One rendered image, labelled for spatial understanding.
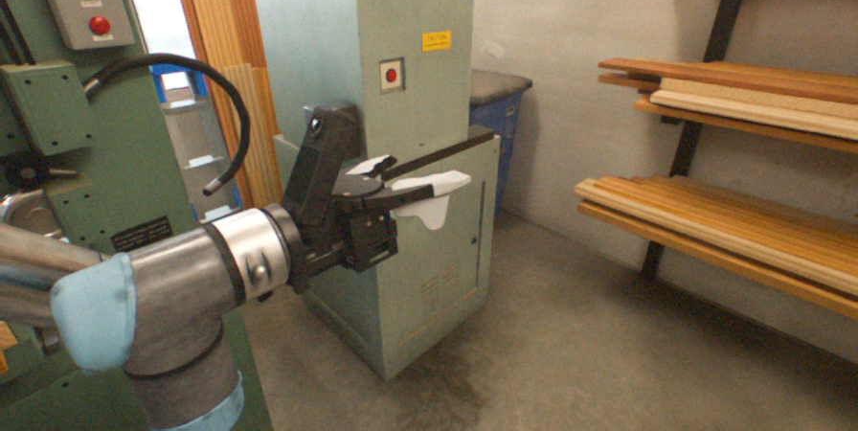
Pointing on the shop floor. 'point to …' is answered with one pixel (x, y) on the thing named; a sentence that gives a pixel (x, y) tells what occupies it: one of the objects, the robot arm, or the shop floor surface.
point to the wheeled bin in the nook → (497, 115)
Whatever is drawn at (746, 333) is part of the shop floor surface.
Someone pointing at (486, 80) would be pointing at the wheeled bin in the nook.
